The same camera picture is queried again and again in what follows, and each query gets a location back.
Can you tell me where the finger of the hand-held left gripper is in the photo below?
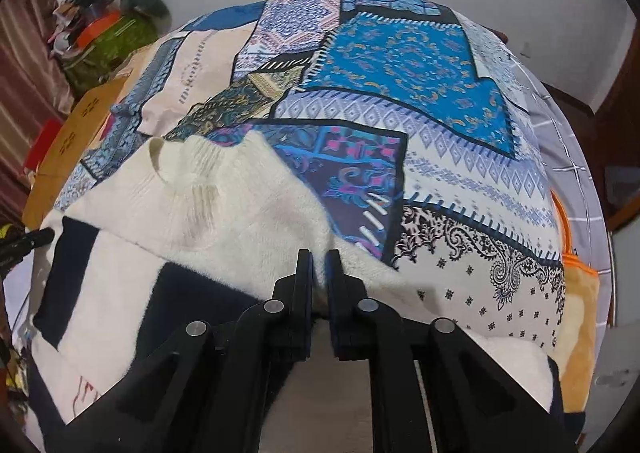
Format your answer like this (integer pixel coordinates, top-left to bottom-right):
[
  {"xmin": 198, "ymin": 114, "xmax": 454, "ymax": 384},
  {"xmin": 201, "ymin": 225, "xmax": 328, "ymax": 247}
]
[{"xmin": 0, "ymin": 227, "xmax": 56, "ymax": 266}]

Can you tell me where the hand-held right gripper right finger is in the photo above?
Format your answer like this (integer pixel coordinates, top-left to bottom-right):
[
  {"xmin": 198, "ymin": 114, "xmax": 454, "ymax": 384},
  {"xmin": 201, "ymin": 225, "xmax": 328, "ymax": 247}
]
[{"xmin": 325, "ymin": 249, "xmax": 596, "ymax": 453}]

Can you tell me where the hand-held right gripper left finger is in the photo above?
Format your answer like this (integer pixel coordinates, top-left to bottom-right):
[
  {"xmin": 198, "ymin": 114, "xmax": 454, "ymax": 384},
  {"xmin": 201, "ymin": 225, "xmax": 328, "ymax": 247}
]
[{"xmin": 45, "ymin": 249, "xmax": 316, "ymax": 453}]

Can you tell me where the white and navy knit sweater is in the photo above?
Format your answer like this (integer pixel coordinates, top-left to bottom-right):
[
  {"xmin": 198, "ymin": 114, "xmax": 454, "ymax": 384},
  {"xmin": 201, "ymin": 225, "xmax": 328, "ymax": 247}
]
[{"xmin": 27, "ymin": 130, "xmax": 566, "ymax": 453}]

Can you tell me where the red packet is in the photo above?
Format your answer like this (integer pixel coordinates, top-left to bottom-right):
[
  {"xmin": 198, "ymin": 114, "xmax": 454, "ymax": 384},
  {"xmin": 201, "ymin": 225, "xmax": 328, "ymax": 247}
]
[{"xmin": 22, "ymin": 118, "xmax": 63, "ymax": 171}]

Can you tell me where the cardboard box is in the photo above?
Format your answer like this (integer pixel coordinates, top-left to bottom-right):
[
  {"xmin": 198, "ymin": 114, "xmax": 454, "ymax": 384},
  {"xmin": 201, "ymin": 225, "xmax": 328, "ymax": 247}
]
[{"xmin": 22, "ymin": 46, "xmax": 156, "ymax": 229}]

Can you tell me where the maroon striped curtain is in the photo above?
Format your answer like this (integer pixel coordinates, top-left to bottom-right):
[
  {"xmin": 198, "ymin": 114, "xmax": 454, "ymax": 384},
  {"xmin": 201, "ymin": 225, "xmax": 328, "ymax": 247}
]
[{"xmin": 0, "ymin": 0, "xmax": 76, "ymax": 224}]

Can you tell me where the blue patchwork printed bed sheet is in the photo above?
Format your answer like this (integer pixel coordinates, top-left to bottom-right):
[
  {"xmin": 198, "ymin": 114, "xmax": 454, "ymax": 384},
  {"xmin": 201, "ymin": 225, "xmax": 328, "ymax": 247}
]
[{"xmin": 52, "ymin": 0, "xmax": 568, "ymax": 349}]

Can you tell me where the green bag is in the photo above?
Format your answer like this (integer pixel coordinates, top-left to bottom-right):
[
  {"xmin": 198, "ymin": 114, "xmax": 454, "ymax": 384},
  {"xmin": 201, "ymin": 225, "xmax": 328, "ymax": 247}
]
[{"xmin": 62, "ymin": 16, "xmax": 161, "ymax": 99}]

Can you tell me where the pile of colourful clutter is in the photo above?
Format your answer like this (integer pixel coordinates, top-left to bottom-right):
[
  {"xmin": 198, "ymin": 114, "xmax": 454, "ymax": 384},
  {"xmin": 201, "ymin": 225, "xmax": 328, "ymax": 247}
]
[{"xmin": 49, "ymin": 0, "xmax": 126, "ymax": 56}]

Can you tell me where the orange plush blanket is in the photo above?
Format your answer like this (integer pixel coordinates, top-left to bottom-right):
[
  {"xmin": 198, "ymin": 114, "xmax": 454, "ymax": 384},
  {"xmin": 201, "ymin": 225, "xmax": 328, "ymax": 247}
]
[{"xmin": 550, "ymin": 188, "xmax": 601, "ymax": 414}]

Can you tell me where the grey checked sheet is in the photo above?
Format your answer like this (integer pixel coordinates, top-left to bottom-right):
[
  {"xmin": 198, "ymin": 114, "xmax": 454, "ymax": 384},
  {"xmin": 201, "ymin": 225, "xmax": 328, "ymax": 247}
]
[{"xmin": 460, "ymin": 13, "xmax": 613, "ymax": 329}]

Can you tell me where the white board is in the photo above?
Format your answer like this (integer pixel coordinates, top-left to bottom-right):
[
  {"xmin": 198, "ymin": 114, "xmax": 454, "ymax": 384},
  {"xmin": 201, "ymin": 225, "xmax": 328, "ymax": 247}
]
[{"xmin": 597, "ymin": 218, "xmax": 640, "ymax": 409}]

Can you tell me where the brown wooden furniture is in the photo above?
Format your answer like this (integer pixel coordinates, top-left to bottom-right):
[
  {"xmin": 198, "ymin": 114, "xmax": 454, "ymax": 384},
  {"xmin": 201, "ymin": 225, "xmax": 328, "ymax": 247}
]
[{"xmin": 542, "ymin": 8, "xmax": 640, "ymax": 234}]

